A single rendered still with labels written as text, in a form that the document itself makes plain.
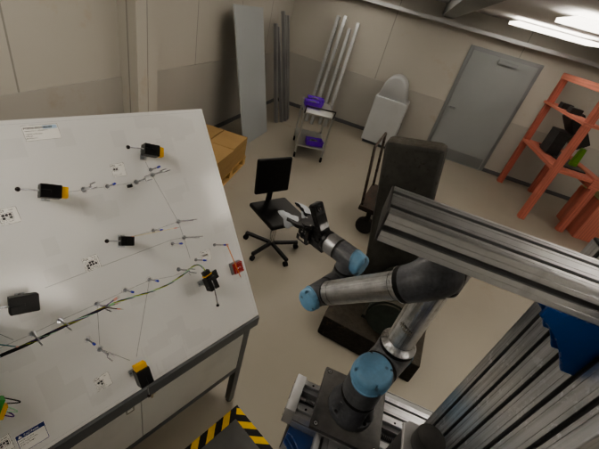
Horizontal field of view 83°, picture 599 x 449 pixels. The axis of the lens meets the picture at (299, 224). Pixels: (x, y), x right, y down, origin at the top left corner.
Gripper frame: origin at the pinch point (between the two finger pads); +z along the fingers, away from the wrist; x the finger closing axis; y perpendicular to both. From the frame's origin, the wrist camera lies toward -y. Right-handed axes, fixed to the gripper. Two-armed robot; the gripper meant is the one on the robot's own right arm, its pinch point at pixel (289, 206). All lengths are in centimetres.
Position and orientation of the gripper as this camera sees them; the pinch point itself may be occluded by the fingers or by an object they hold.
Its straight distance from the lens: 124.7
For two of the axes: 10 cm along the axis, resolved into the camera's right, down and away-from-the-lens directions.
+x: 7.0, -3.8, 6.0
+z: -7.0, -5.3, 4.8
